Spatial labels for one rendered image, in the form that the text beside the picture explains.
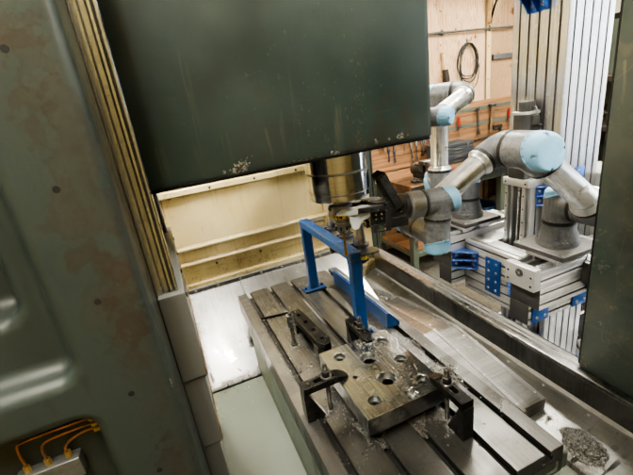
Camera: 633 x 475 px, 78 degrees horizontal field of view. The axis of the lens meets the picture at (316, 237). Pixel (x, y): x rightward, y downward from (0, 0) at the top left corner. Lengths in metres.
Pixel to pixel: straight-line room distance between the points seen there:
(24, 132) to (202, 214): 1.46
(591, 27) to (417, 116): 1.12
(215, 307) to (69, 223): 1.48
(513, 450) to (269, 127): 0.89
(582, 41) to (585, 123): 0.32
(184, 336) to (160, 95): 0.43
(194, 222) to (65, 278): 1.41
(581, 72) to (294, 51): 1.35
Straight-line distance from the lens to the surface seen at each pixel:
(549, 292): 1.77
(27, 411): 0.69
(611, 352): 1.43
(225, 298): 2.03
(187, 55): 0.79
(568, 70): 1.88
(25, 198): 0.58
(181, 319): 0.74
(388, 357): 1.17
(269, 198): 2.02
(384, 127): 0.92
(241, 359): 1.82
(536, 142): 1.29
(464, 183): 1.33
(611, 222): 1.28
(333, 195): 0.94
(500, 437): 1.11
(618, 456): 1.50
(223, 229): 2.00
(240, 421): 1.61
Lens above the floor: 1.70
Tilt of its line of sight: 20 degrees down
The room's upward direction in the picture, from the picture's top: 8 degrees counter-clockwise
